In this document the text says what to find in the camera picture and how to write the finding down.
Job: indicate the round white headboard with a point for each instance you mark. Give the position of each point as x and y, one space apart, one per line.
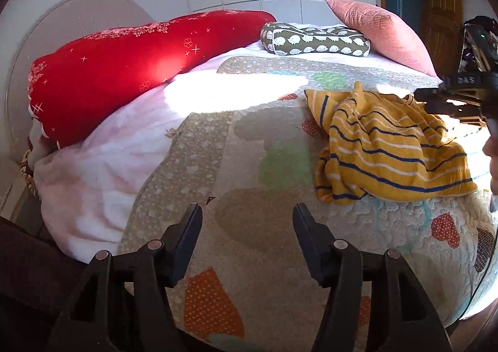
46 36

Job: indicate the person's right forearm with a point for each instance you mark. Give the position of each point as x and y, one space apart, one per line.
491 159

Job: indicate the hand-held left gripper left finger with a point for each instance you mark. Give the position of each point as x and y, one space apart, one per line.
186 243

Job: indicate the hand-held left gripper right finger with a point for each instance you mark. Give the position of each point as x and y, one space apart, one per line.
309 247

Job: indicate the pale pink fleece blanket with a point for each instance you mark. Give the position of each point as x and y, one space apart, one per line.
109 180

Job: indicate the yellow blue-striped towel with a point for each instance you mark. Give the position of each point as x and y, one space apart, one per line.
389 157

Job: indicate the woven straw item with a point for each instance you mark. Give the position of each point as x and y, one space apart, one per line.
28 175

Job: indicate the red bolster pillow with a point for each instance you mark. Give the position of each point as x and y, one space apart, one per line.
116 64

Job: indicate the brown wooden door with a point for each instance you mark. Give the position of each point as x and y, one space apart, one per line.
439 5

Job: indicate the pink ribbed pillow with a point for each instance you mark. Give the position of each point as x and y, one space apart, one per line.
389 32

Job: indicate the patchwork quilt with hearts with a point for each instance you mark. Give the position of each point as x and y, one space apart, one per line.
253 212

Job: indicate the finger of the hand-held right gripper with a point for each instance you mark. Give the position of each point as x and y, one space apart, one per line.
435 93
447 108

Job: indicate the dark brown cloth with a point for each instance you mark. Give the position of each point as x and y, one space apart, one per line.
31 270

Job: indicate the olive patterned pillow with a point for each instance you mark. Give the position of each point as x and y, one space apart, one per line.
311 40

